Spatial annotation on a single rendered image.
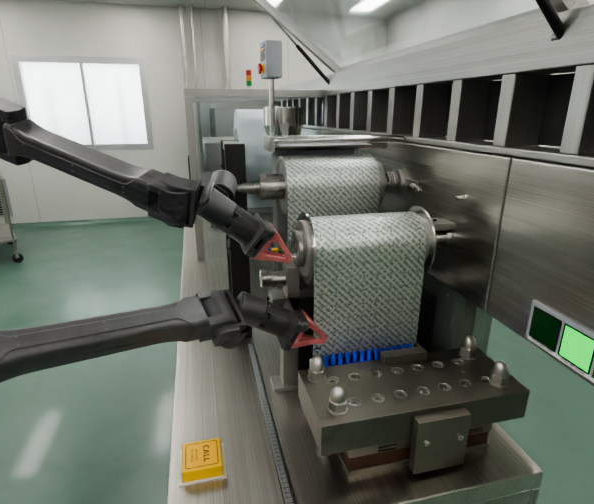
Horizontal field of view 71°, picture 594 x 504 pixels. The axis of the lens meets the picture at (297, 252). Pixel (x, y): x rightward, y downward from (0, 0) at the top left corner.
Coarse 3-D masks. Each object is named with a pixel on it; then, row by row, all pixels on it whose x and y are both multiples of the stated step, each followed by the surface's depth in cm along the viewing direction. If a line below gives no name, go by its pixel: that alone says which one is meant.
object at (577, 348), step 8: (568, 328) 62; (568, 336) 62; (576, 336) 61; (584, 336) 60; (568, 344) 62; (576, 344) 61; (584, 344) 60; (592, 344) 58; (560, 352) 64; (568, 352) 62; (576, 352) 61; (584, 352) 60; (592, 352) 58; (576, 360) 61; (584, 360) 60; (584, 368) 60
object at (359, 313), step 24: (336, 288) 82; (360, 288) 84; (384, 288) 85; (408, 288) 86; (336, 312) 84; (360, 312) 86; (384, 312) 87; (408, 312) 88; (336, 336) 86; (360, 336) 87; (384, 336) 89; (408, 336) 90
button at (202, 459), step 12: (192, 444) 78; (204, 444) 78; (216, 444) 78; (192, 456) 75; (204, 456) 75; (216, 456) 75; (192, 468) 72; (204, 468) 73; (216, 468) 73; (192, 480) 73
